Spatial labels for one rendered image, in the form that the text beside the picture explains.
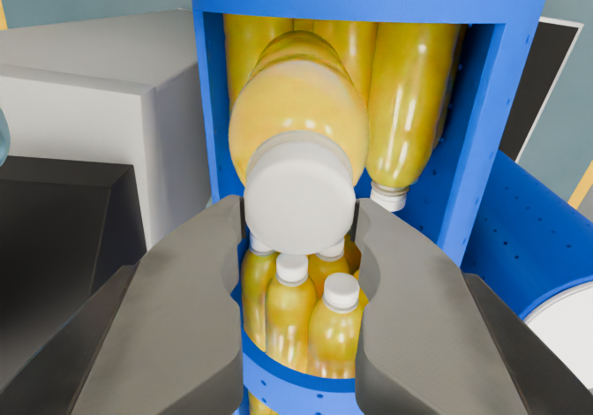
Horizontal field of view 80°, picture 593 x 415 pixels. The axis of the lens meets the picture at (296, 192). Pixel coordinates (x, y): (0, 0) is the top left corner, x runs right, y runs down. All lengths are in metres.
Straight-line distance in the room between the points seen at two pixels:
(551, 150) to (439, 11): 1.70
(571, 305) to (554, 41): 1.02
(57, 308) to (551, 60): 1.52
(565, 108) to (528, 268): 1.17
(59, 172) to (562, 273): 0.71
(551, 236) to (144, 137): 0.70
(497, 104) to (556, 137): 1.60
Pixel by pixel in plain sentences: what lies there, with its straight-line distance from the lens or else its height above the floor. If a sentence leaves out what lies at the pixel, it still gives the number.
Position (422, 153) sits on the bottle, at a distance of 0.36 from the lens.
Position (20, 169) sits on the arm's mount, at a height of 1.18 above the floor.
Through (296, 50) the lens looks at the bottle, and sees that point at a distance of 0.21.
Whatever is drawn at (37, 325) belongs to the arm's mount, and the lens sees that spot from 0.34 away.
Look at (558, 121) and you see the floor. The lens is 1.86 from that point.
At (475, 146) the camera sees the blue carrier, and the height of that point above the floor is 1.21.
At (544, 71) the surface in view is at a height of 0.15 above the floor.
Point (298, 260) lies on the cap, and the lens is 0.44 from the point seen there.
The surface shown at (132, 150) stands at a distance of 0.36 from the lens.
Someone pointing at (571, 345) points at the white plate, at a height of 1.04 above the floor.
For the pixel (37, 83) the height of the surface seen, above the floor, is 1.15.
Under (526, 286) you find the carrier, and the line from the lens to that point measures 0.75.
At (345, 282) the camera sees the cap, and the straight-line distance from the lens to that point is 0.41.
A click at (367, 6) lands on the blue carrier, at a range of 0.22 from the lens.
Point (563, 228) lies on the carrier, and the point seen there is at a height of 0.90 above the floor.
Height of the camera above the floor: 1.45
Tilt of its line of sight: 61 degrees down
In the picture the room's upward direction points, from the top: 179 degrees counter-clockwise
